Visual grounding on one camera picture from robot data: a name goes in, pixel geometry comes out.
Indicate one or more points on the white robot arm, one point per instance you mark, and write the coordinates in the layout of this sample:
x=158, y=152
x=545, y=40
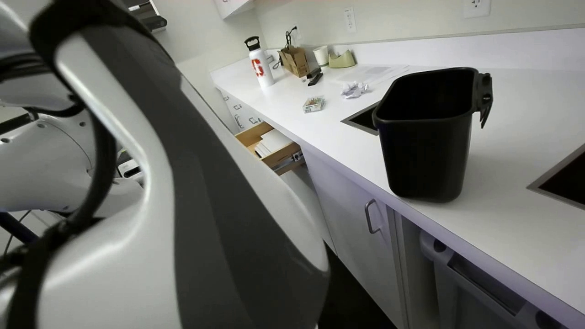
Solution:
x=163, y=218

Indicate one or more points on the open wooden drawer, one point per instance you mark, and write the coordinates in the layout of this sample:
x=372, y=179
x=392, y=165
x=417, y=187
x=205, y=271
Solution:
x=284, y=159

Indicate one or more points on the closed white cabinet door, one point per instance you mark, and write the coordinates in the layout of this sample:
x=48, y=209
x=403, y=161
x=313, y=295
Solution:
x=368, y=256

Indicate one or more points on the stack of white sheets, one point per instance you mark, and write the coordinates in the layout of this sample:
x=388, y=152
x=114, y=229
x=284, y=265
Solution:
x=271, y=143

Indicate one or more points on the black stapler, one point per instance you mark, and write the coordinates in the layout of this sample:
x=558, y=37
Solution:
x=315, y=75

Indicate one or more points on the printed paper sheet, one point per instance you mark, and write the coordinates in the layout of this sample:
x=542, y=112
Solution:
x=364, y=75

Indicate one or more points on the white paper cup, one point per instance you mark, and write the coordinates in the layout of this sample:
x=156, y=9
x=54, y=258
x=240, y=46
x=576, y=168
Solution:
x=322, y=55

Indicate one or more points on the white red water bottle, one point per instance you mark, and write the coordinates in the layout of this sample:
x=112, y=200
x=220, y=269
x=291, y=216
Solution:
x=258, y=62

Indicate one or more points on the black landfill only bin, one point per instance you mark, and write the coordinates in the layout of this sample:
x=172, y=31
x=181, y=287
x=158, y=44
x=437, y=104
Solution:
x=425, y=123

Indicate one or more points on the metal cabinet door handle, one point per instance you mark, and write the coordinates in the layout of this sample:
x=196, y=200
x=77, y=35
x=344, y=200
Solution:
x=372, y=216

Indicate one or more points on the white wall power outlet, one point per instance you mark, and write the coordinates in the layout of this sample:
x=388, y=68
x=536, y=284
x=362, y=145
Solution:
x=476, y=8

